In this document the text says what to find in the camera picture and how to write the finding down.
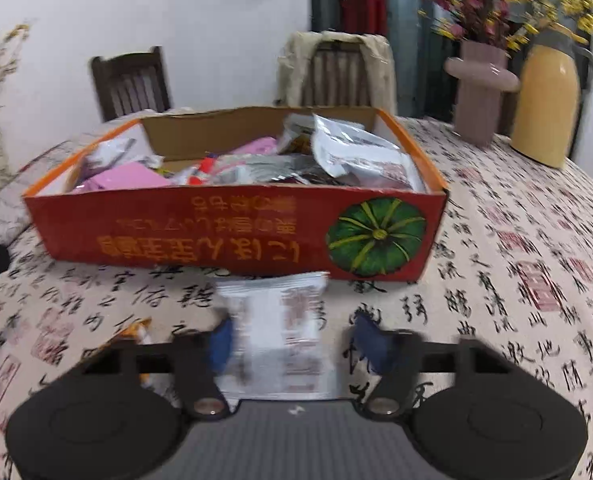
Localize dark wooden chair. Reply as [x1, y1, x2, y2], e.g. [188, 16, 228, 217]
[90, 46, 172, 122]

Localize wooden chair with slatted back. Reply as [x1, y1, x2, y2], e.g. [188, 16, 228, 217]
[301, 42, 372, 108]

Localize yellow thermos jug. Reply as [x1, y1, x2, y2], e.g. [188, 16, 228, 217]
[509, 27, 593, 169]

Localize pink snack packet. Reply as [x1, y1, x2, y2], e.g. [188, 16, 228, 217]
[229, 137, 280, 157]
[71, 160, 172, 193]

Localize orange cardboard box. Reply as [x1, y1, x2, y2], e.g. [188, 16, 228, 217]
[22, 106, 448, 283]

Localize pink and yellow flower bouquet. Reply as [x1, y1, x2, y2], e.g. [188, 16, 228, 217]
[401, 0, 593, 53]

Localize pink vase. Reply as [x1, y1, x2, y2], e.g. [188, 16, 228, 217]
[444, 40, 521, 147]

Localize orange snack packet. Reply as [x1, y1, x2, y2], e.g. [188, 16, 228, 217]
[84, 317, 153, 391]

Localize chair with beige jacket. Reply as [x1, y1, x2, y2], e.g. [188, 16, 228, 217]
[276, 30, 398, 116]

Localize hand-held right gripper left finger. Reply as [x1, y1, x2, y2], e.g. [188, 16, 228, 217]
[84, 320, 234, 420]

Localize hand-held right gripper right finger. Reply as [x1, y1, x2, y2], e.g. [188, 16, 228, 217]
[351, 316, 515, 418]

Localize dark framed glass door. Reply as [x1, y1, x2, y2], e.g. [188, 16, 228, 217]
[309, 0, 593, 126]

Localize white and purple snack packet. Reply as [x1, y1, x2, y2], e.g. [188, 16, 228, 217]
[84, 137, 152, 171]

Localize silver foil snack packet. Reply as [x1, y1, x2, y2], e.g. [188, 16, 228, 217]
[216, 154, 322, 186]

